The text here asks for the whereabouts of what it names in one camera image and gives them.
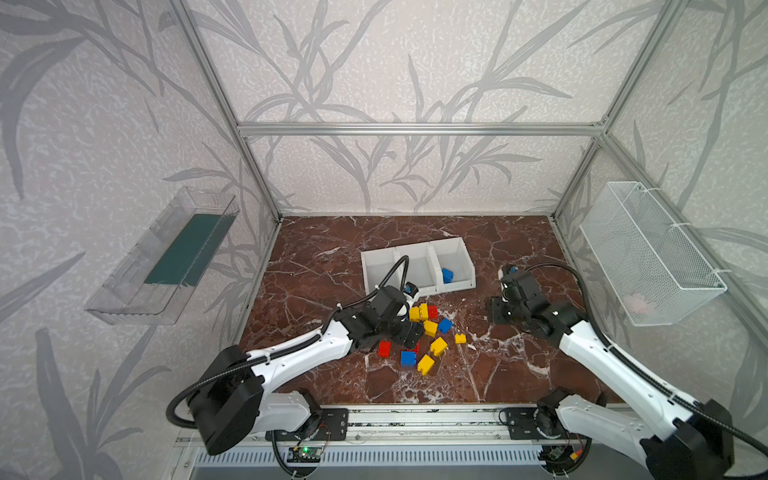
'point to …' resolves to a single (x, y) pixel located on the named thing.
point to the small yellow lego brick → (460, 338)
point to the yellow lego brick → (425, 364)
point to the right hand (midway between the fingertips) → (493, 297)
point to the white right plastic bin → (453, 265)
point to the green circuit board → (304, 454)
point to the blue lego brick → (408, 358)
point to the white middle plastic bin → (423, 267)
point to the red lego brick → (384, 349)
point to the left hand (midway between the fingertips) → (417, 317)
